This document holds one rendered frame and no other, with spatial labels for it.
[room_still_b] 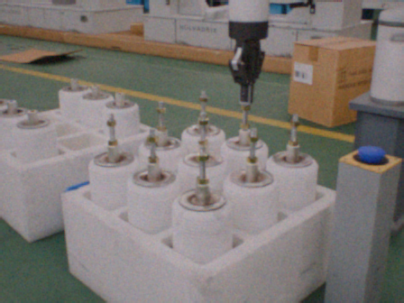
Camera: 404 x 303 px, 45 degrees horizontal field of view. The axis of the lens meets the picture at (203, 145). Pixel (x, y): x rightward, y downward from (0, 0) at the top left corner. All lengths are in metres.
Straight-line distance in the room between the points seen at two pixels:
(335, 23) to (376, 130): 1.75
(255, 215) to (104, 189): 0.28
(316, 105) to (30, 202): 1.22
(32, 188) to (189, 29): 2.33
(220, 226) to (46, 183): 0.53
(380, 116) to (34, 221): 0.81
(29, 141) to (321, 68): 1.19
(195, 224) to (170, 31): 2.76
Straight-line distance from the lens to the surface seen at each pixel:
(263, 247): 0.79
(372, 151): 0.78
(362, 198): 0.78
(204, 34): 3.24
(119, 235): 0.84
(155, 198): 0.80
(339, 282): 0.87
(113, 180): 0.89
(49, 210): 1.18
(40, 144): 1.15
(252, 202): 0.81
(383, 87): 1.16
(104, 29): 4.04
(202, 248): 0.75
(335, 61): 1.90
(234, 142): 0.99
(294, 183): 0.89
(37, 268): 1.10
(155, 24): 3.51
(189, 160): 0.90
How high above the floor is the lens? 0.59
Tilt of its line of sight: 20 degrees down
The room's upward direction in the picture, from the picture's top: straight up
